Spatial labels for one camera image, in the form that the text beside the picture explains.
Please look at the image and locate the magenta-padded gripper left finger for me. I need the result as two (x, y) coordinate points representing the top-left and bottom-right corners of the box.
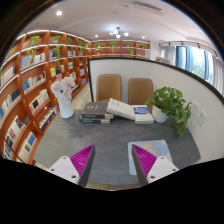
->
(47, 143), (97, 188)

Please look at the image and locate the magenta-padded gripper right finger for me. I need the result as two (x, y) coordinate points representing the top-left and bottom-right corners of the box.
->
(130, 143), (179, 187)

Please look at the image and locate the pastel printed mouse pad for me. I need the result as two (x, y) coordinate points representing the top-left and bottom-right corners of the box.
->
(127, 139), (173, 177)

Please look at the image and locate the white plant pot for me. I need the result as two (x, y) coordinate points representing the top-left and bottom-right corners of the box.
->
(151, 104), (169, 124)

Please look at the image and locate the thick dark hardcover book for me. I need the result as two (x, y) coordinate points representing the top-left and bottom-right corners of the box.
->
(78, 115), (111, 125)
(80, 101), (114, 120)

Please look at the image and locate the white ceramic pitcher vase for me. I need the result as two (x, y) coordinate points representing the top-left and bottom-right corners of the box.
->
(54, 88), (75, 120)

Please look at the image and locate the green leafy pothos plant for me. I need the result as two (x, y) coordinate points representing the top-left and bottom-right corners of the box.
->
(144, 86), (193, 140)

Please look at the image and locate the thick white book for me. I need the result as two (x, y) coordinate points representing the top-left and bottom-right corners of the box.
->
(106, 97), (137, 121)

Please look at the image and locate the tan upholstered chair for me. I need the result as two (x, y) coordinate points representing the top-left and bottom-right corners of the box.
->
(95, 73), (123, 103)
(127, 77), (155, 107)

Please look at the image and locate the orange bookshelf unit with books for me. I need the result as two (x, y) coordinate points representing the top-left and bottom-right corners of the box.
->
(0, 29), (152, 164)

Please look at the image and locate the pink and white flower bouquet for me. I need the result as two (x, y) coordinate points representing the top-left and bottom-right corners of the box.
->
(49, 73), (77, 101)

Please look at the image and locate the window with curtains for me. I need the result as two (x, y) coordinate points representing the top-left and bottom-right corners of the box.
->
(159, 41), (224, 96)

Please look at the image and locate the cluster of ceiling lights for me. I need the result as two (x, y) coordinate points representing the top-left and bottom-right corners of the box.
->
(109, 26), (130, 39)

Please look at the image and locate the ceiling air vent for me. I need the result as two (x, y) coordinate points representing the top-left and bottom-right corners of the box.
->
(131, 0), (164, 14)

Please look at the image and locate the white wall outlet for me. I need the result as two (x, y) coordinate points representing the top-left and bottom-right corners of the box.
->
(195, 108), (208, 127)
(189, 100), (200, 118)

